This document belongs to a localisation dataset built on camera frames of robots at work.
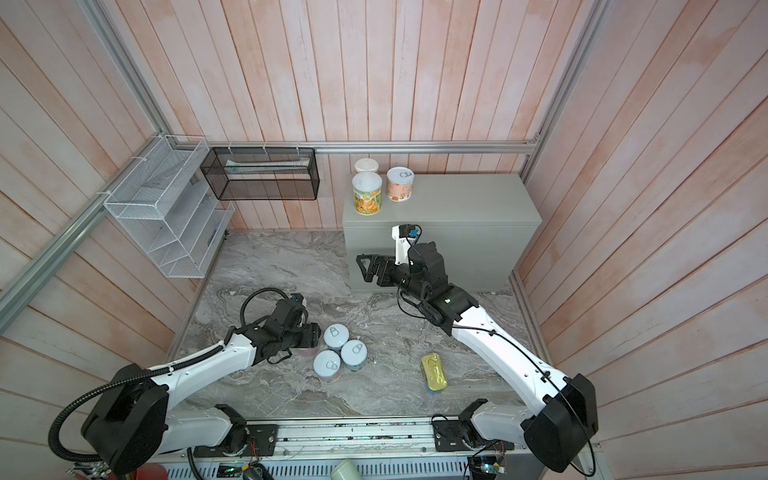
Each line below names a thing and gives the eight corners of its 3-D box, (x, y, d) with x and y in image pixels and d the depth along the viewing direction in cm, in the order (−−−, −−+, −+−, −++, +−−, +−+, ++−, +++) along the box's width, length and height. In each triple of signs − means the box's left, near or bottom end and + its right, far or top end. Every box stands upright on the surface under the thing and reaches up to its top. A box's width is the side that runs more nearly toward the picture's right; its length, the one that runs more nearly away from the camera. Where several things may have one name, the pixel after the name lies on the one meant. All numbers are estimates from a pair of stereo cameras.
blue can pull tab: (342, 371, 86) (340, 364, 82) (344, 347, 91) (342, 339, 86) (367, 371, 86) (366, 364, 82) (367, 347, 91) (367, 339, 86)
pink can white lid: (314, 382, 84) (311, 376, 80) (318, 357, 89) (314, 350, 84) (340, 382, 84) (337, 376, 80) (342, 357, 89) (340, 350, 84)
